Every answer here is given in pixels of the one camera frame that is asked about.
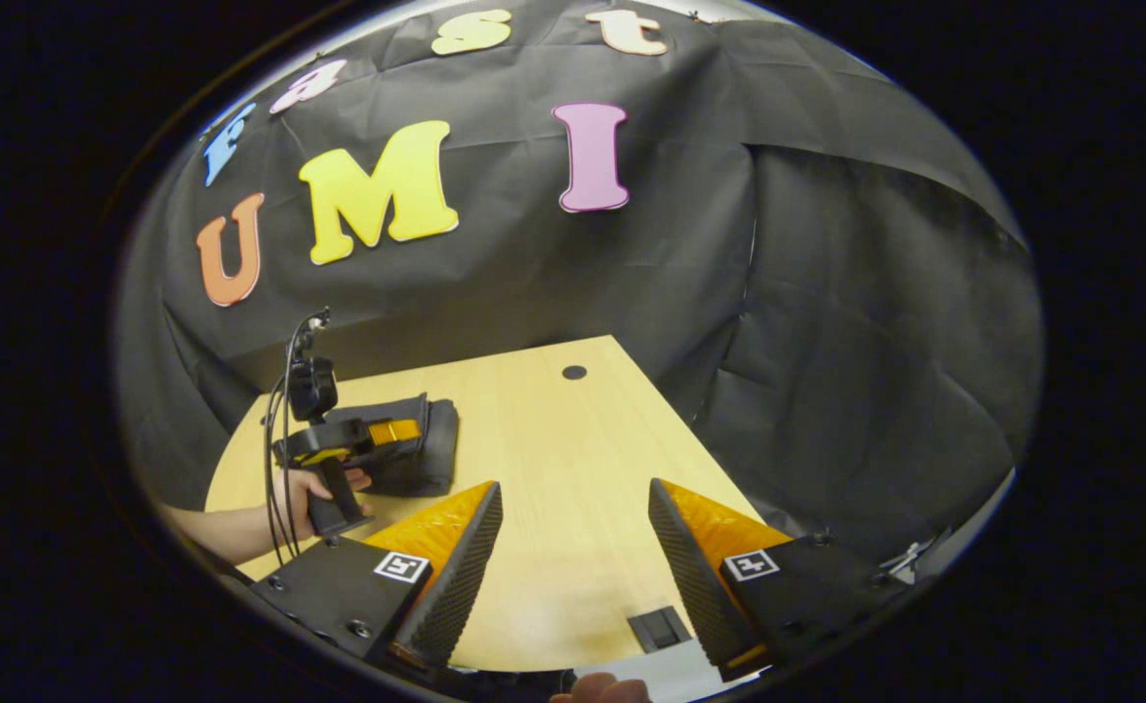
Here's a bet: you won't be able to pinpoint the dark jeans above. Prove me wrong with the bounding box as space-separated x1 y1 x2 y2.
334 393 461 499

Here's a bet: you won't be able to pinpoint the black backdrop cloth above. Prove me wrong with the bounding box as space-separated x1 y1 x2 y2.
114 0 1044 587

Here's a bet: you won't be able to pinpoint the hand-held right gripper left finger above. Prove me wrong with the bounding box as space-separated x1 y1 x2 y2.
249 479 505 673

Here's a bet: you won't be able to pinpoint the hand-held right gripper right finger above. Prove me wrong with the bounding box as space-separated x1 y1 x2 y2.
647 476 916 684

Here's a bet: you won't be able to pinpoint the black table edge clamp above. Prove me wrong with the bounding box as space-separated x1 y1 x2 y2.
628 605 693 655

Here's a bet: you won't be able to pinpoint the black cable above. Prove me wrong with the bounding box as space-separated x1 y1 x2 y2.
261 322 307 567

